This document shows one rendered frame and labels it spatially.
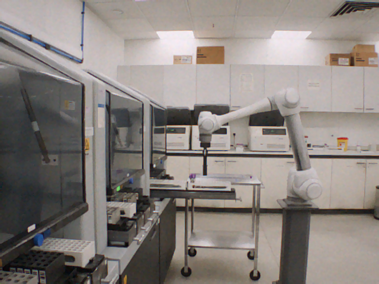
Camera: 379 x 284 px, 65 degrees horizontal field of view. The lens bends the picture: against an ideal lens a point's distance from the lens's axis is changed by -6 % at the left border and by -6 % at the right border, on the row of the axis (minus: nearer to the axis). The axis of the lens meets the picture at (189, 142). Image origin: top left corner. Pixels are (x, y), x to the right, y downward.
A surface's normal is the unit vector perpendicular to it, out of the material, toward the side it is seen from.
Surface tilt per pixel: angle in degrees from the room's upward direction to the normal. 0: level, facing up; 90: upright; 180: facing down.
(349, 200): 90
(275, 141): 90
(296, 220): 90
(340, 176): 90
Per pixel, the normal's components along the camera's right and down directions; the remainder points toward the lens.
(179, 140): -0.12, 0.05
